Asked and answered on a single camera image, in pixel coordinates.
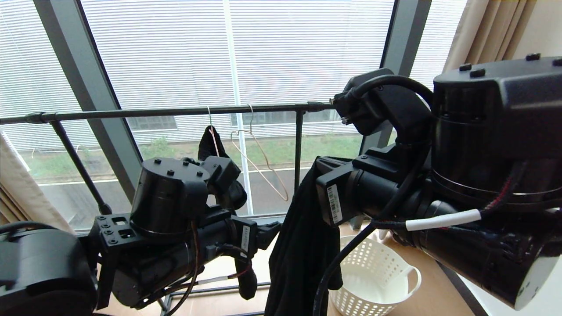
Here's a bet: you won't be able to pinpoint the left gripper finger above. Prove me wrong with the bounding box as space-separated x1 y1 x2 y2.
257 221 282 251

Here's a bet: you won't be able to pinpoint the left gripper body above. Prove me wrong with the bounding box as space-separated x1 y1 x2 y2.
110 211 260 309

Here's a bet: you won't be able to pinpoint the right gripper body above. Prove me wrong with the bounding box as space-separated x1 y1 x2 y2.
315 156 440 227

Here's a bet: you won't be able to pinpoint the black garment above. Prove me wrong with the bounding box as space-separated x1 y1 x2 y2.
265 165 344 316

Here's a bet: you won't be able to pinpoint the black shorts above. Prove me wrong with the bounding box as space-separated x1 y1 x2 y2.
198 125 258 301

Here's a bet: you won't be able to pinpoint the pink clothes hanger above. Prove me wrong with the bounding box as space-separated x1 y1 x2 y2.
231 104 289 202
206 105 221 158

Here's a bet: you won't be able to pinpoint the white laundry basket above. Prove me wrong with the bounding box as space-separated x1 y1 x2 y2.
329 236 422 316

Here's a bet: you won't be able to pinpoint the black clothes rack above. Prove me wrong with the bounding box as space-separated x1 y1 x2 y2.
0 102 338 316

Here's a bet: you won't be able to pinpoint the beige curtain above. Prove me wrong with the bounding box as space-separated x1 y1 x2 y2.
0 132 75 233
441 0 538 73

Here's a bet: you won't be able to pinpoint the window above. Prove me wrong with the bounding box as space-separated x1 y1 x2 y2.
0 0 468 237

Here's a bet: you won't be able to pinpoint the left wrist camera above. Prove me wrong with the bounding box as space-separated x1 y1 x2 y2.
200 156 248 210

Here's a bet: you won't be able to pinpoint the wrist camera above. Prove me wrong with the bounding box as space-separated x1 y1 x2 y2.
333 68 435 146
200 156 248 210

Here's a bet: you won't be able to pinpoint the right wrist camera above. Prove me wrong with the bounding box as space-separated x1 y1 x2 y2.
333 68 435 146

